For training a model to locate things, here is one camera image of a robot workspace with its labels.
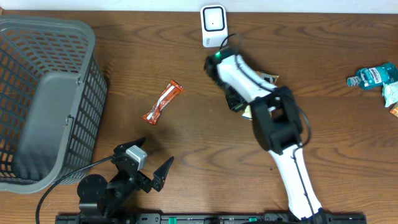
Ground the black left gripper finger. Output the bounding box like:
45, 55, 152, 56
114, 137, 146, 152
152, 156, 174, 187

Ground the yellow snack bag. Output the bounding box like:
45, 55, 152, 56
242, 71, 279, 121

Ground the red brown snack bar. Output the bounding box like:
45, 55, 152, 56
142, 80, 184, 125

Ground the teal mouthwash bottle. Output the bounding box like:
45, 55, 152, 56
346, 62, 397, 90

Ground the light green wipes packet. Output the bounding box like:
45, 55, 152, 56
382, 82, 398, 108

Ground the orange tissue pack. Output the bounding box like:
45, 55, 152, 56
389, 103, 398, 117

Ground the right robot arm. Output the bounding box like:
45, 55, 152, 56
204, 47, 322, 223

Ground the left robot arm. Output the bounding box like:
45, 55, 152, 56
77, 138, 174, 223

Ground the white barcode scanner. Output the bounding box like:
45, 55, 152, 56
200, 4, 228, 48

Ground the grey plastic mesh basket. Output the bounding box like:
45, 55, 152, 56
1, 15, 107, 194

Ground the black left camera cable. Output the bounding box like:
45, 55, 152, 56
34, 154, 114, 224

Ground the black camera cable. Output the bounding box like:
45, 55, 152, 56
34, 154, 114, 224
219, 32, 317, 220

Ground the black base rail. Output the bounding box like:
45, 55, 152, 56
55, 212, 368, 224

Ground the black right camera cable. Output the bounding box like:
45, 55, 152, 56
219, 32, 317, 220

